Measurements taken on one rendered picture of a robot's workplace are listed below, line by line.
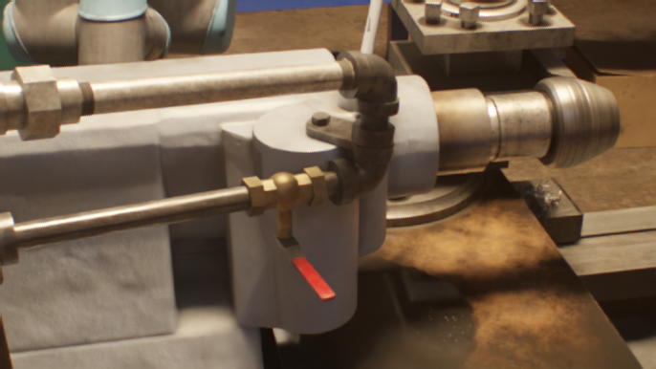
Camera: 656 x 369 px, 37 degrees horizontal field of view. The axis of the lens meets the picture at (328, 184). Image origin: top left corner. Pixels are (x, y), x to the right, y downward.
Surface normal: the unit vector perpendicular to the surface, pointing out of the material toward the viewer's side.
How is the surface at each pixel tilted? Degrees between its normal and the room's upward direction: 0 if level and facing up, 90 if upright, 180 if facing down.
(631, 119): 90
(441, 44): 90
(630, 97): 90
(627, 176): 0
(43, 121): 101
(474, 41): 90
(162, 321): 66
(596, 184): 0
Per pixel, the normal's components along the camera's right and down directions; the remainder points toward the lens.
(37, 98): 0.48, -0.15
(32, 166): 0.18, 0.36
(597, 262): 0.00, -0.87
